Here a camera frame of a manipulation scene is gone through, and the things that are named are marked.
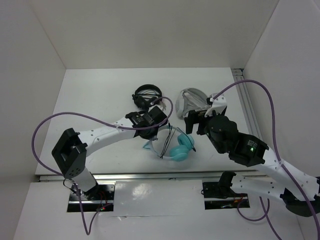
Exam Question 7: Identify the thin black headphone cable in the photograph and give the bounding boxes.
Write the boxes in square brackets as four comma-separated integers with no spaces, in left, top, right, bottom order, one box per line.
[157,122,197,159]

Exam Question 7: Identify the teal cat-ear headphones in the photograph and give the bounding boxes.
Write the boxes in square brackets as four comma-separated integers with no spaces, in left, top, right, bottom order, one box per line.
[142,125,197,162]

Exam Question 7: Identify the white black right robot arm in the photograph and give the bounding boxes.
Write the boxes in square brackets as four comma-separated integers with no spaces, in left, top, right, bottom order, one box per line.
[184,110,320,217]

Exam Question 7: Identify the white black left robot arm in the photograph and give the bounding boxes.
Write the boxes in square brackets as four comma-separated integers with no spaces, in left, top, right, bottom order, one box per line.
[51,106,168,200]

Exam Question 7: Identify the grey white headphones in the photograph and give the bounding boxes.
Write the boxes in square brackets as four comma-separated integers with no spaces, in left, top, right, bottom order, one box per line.
[175,87,209,119]

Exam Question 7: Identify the black headphones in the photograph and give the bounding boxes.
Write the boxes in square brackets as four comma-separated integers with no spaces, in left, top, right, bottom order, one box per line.
[132,84,163,111]

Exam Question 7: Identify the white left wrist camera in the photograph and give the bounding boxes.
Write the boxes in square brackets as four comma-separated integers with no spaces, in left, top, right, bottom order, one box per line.
[149,98,167,112]

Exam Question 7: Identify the aluminium side rail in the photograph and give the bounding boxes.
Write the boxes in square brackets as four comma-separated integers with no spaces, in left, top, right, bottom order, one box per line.
[236,83,262,138]

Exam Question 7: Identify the aluminium front rail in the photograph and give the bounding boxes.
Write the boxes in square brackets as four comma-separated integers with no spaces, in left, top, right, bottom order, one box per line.
[39,170,263,182]

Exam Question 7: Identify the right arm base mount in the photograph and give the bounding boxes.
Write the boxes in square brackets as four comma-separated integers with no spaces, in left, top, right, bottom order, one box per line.
[201,182,250,210]

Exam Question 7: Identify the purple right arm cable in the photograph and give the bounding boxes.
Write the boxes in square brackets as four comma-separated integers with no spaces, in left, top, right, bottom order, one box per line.
[212,79,320,240]

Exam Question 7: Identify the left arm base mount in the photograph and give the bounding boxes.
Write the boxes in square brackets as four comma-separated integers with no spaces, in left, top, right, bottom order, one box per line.
[67,183,115,213]

